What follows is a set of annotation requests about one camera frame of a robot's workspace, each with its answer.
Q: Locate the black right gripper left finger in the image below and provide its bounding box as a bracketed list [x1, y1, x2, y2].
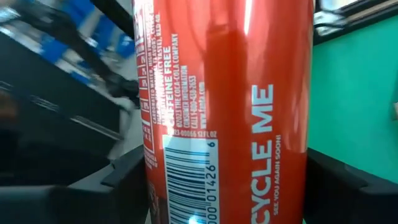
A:
[0, 144, 149, 224]

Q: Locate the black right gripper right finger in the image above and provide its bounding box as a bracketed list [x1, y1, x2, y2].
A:
[303, 147, 398, 224]

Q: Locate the red soda can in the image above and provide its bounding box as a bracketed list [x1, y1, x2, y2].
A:
[132, 0, 315, 224]

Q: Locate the green table mat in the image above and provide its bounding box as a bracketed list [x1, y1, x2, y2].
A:
[309, 14, 398, 187]

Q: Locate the black metal table frame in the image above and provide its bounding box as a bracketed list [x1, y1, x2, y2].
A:
[312, 0, 398, 46]

